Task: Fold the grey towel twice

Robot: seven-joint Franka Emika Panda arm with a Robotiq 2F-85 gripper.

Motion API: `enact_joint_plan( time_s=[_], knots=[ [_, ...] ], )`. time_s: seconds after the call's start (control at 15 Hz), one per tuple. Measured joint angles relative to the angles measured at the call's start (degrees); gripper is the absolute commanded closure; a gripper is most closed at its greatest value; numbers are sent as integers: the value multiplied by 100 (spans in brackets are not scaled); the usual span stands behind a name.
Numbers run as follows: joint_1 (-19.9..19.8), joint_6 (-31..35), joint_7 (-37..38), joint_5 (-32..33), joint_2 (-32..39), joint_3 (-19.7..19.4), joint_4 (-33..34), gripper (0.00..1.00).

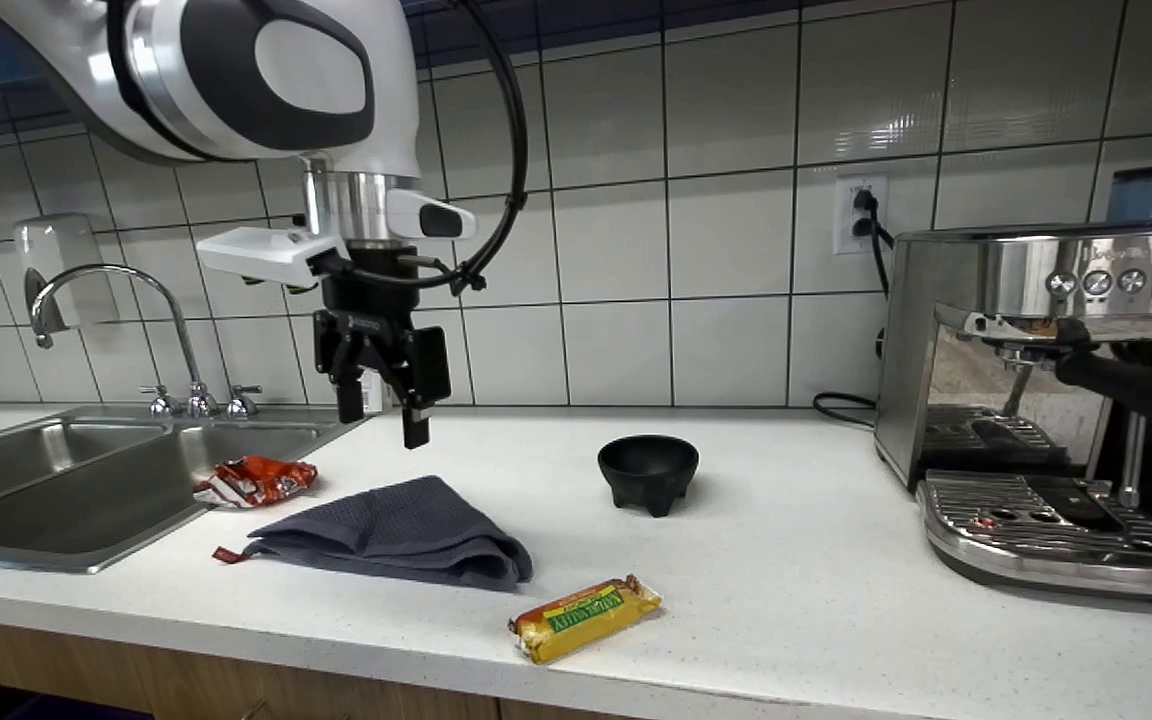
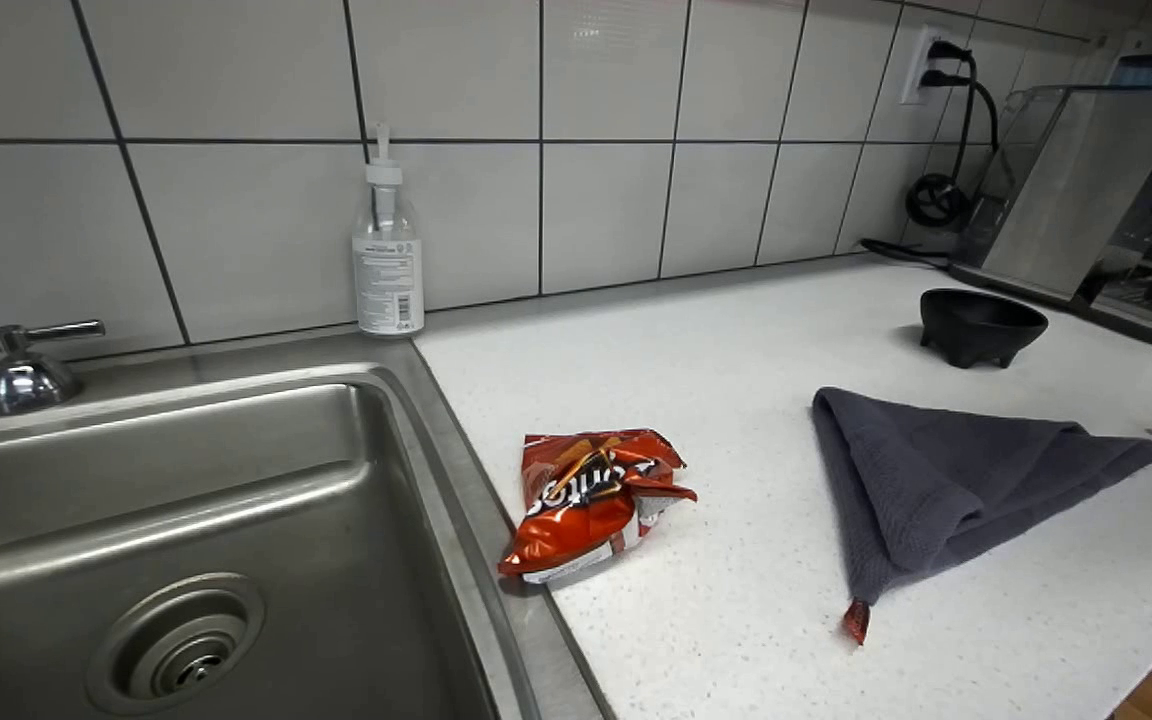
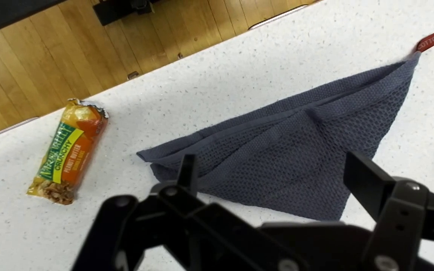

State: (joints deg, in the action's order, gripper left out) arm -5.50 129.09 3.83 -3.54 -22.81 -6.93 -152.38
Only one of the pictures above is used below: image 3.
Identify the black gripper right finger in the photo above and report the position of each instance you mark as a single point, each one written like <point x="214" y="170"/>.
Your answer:
<point x="403" y="219"/>

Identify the black table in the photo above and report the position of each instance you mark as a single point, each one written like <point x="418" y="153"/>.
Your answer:
<point x="11" y="9"/>

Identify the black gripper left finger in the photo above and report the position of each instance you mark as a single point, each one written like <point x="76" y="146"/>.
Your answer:
<point x="187" y="234"/>

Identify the yellow green granola bar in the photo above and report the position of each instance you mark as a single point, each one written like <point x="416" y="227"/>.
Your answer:
<point x="68" y="150"/>

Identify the grey waffle towel red tag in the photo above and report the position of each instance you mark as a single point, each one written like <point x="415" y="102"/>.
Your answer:
<point x="297" y="150"/>

